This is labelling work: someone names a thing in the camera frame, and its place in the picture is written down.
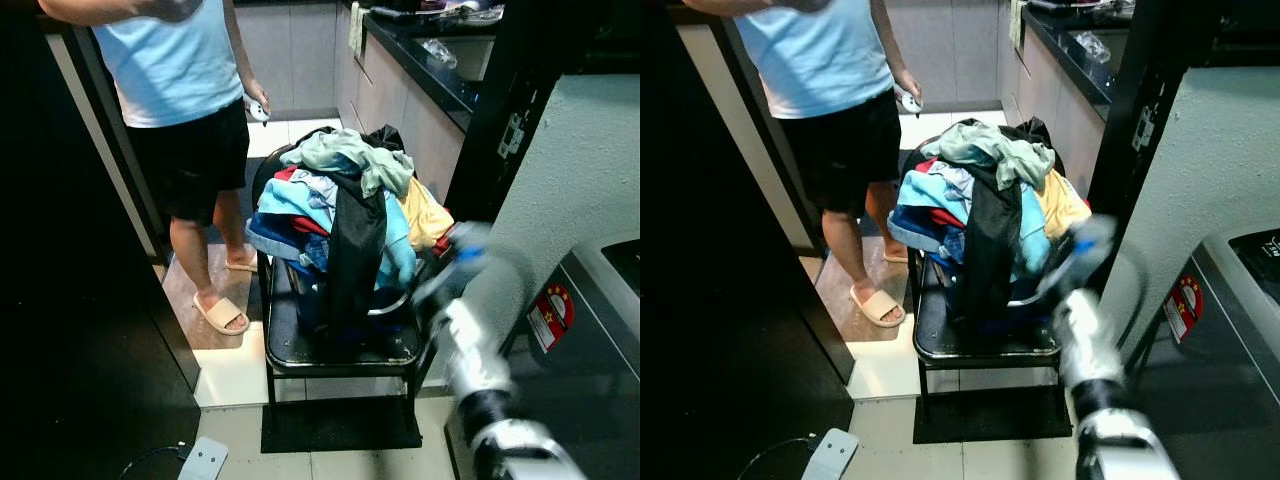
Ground dark grey washing machine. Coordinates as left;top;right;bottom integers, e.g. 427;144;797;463
1124;227;1280;480
444;235;641;480

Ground large black cabinet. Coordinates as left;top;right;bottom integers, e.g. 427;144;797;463
640;0;857;480
0;0;202;480

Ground red and white sticker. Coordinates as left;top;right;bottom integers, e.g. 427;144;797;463
526;282;577;354
1162;274;1205;345

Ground silver door strike plate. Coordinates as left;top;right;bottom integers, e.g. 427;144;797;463
1132;104;1159;152
499;111;529;160

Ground yellow garment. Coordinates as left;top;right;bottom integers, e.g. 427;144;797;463
1034;167;1094;242
399;177;457;252

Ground turquoise garment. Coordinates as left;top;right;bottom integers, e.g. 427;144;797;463
382;190;420;288
1019;184;1052;278

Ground person in light blue shirt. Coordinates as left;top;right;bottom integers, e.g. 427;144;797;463
38;0;272;337
682;0;926;329

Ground dark blue laundry basket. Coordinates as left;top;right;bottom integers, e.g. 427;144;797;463
288;258;425;343
934;252;1063;333

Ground beige kitchen base cabinets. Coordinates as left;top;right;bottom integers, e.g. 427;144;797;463
334;0;468;208
999;20;1107;198

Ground small black cloth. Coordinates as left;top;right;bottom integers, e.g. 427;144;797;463
1008;116;1053;151
363;124;407;153

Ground clear plastic bag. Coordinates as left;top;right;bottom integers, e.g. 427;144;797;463
419;37;462;70
1071;29;1114;64

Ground dark blue jeans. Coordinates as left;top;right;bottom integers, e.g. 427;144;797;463
245;212;332;273
886;204;967;265

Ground long black garment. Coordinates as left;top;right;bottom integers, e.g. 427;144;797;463
963;164;1027;323
322;170;390;327

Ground grey robot left foot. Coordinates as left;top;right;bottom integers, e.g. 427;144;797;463
799;427;860;480
177;436;230;480

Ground light blue garment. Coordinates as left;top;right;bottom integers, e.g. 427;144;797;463
257;177;337;234
896;169;977;227

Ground pale green garment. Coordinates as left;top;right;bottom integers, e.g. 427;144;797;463
934;119;1057;192
281;127;416;198

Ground black kitchen counter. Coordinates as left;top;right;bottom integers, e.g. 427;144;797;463
1021;3;1137;108
362;3;503;118

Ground red garment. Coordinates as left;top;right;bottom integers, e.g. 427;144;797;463
912;157;969;230
273;164;333;239

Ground black metal chair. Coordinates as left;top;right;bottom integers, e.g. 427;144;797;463
252;143;443;413
903;138;1079;399

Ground grey cabinet doors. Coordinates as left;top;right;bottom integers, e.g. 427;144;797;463
884;0;1002;107
234;0;342;117

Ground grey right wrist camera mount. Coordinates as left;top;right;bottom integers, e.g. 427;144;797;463
440;222;494;282
1064;214;1120;272

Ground black floor cable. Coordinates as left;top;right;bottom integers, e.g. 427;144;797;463
117;442;190;480
736;435;817;480

